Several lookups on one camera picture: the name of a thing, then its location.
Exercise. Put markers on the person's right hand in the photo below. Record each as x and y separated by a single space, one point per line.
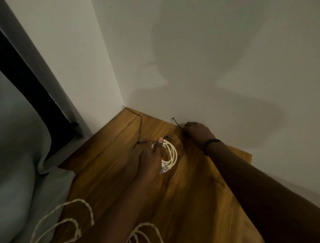
198 134

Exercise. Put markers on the person's left hand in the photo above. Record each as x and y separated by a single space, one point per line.
148 162

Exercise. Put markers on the person's left thumb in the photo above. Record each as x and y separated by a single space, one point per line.
158 144

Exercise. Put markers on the person's right fingers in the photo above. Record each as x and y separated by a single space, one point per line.
188 129

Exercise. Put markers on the person's right forearm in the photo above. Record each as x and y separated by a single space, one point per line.
257 195

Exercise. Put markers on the person's left forearm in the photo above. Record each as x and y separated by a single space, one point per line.
120 212

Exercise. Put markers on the grey curtain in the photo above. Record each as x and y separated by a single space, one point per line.
22 160

